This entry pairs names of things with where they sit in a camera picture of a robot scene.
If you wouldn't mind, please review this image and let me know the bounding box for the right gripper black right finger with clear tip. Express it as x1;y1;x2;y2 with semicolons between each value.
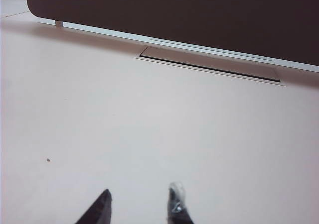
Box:
165;181;195;224

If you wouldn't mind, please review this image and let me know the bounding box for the thin white desk cable flap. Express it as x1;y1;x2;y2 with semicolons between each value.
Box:
149;36;273;61

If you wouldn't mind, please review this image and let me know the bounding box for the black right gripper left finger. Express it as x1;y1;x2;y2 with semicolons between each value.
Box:
74;189;113;224

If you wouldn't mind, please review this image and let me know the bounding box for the grey desk divider panel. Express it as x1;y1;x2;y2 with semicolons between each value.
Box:
23;0;319;67

